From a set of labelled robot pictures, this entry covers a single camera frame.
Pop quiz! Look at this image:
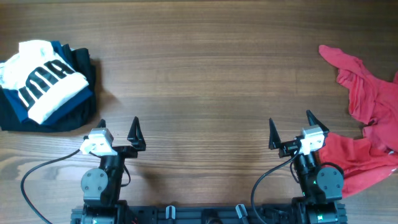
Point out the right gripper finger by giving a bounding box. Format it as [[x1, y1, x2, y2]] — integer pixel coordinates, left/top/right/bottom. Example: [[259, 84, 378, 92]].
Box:
[[306, 110, 329, 133], [269, 118, 282, 150]]

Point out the red t-shirt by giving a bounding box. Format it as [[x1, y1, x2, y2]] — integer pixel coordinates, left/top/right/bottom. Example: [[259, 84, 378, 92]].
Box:
[[318, 45, 397, 198]]

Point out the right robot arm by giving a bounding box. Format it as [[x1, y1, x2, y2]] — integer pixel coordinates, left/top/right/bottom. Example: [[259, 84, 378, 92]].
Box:
[[269, 110, 346, 223]]

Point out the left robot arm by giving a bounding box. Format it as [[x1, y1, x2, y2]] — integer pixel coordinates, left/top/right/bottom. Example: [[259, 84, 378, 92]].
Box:
[[71, 117, 146, 224]]

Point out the black folded garment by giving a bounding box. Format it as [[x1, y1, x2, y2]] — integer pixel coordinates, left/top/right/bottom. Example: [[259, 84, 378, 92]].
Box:
[[1, 40, 96, 133]]

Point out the blue folded garment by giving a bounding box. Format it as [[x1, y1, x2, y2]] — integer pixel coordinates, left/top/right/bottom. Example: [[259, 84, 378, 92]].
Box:
[[2, 40, 94, 126]]

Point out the right black cable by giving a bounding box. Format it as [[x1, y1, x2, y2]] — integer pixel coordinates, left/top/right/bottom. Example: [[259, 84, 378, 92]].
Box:
[[250, 146, 302, 224]]

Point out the black cable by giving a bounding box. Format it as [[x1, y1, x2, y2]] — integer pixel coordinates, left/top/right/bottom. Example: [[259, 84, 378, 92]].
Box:
[[20, 148, 82, 224], [250, 146, 302, 224]]

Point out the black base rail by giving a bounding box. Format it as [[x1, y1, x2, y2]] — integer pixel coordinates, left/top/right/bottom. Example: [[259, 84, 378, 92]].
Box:
[[70, 203, 348, 224]]

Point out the left black cable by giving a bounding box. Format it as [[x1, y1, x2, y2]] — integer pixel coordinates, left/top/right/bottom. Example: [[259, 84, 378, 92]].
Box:
[[20, 148, 82, 224]]

